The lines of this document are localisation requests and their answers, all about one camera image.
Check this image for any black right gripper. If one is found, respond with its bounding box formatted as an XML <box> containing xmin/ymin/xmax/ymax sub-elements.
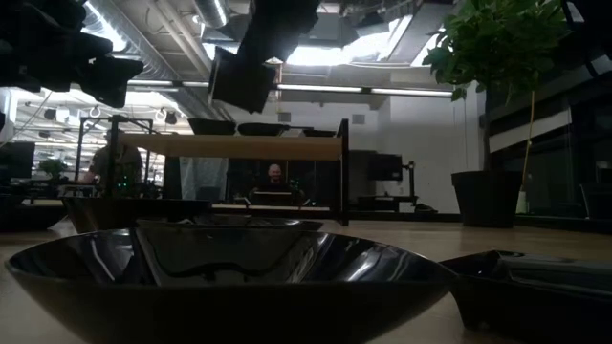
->
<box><xmin>238</xmin><ymin>0</ymin><xmax>322</xmax><ymax>69</ymax></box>

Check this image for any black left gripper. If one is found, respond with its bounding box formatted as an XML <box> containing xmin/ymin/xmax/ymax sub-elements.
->
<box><xmin>0</xmin><ymin>0</ymin><xmax>145</xmax><ymax>109</ymax></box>

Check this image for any wavy square black plate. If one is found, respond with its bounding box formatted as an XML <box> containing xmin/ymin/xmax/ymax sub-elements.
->
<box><xmin>60</xmin><ymin>197</ymin><xmax>212</xmax><ymax>235</ymax></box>
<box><xmin>187</xmin><ymin>118</ymin><xmax>237</xmax><ymax>137</ymax></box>
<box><xmin>208</xmin><ymin>46</ymin><xmax>279</xmax><ymax>115</ymax></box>

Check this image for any black monitor on arm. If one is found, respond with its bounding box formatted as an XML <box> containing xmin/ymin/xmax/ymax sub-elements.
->
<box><xmin>365</xmin><ymin>152</ymin><xmax>404</xmax><ymax>182</ymax></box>

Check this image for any long ceiling light bar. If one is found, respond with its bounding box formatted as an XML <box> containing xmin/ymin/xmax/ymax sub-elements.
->
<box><xmin>126</xmin><ymin>79</ymin><xmax>454</xmax><ymax>97</ymax></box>

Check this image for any large black monitor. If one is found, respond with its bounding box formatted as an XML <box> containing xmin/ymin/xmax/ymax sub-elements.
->
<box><xmin>0</xmin><ymin>141</ymin><xmax>36</xmax><ymax>181</ymax></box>

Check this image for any seated person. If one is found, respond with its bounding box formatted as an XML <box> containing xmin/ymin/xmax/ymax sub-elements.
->
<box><xmin>247</xmin><ymin>163</ymin><xmax>307</xmax><ymax>206</ymax></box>

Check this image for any translucent plastic sheet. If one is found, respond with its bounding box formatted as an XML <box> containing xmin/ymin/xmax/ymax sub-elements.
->
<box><xmin>179</xmin><ymin>157</ymin><xmax>230</xmax><ymax>202</ymax></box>

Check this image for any dark laptop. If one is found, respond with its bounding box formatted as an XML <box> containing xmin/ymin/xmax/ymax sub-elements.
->
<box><xmin>251</xmin><ymin>190</ymin><xmax>294</xmax><ymax>206</ymax></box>

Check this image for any dark background desk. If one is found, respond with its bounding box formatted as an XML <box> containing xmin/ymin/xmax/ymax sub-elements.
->
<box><xmin>348</xmin><ymin>194</ymin><xmax>420</xmax><ymax>213</ymax></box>

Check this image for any green leafy plant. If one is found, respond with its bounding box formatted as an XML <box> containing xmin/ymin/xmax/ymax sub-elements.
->
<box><xmin>422</xmin><ymin>0</ymin><xmax>573</xmax><ymax>173</ymax></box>

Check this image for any black plant pot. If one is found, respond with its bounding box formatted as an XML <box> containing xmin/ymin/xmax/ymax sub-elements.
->
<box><xmin>450</xmin><ymin>170</ymin><xmax>523</xmax><ymax>229</ymax></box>

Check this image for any dark chair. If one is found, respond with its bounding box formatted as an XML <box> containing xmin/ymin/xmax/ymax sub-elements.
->
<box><xmin>579</xmin><ymin>183</ymin><xmax>612</xmax><ymax>221</ymax></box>

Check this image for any silver ventilation duct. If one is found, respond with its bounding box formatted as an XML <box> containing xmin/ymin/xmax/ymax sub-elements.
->
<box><xmin>193</xmin><ymin>0</ymin><xmax>230</xmax><ymax>29</ymax></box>

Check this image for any black background station frame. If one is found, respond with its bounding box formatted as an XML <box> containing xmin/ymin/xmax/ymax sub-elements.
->
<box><xmin>74</xmin><ymin>114</ymin><xmax>155</xmax><ymax>198</ymax></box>

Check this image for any wooden shelf with black frame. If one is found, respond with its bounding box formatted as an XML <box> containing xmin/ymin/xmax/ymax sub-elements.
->
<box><xmin>119</xmin><ymin>118</ymin><xmax>351</xmax><ymax>226</ymax></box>

